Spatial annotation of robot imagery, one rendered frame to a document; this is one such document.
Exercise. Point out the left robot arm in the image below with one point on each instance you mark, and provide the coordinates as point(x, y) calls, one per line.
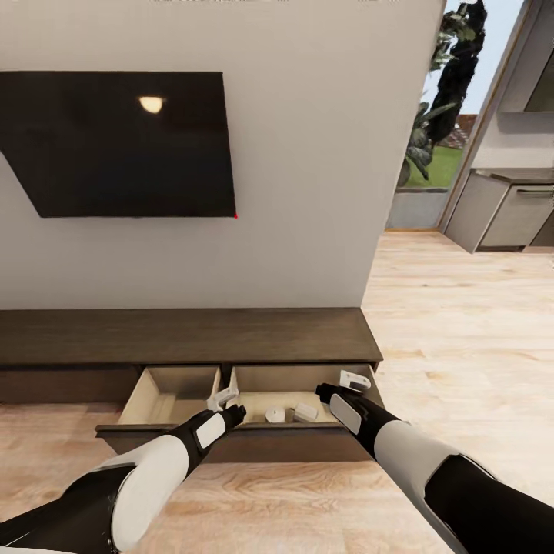
point(109, 509)

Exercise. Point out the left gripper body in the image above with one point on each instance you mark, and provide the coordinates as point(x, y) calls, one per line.
point(232, 417)

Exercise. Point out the fixed window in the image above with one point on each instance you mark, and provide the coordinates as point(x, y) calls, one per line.
point(472, 49)

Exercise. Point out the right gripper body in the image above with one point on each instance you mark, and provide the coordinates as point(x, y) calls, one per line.
point(327, 391)

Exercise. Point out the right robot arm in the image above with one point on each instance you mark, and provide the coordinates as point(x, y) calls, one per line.
point(466, 503)

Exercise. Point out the pillar candle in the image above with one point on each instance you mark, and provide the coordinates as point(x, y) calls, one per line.
point(275, 414)
point(304, 413)

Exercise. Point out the dishwasher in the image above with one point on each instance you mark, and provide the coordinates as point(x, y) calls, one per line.
point(523, 210)

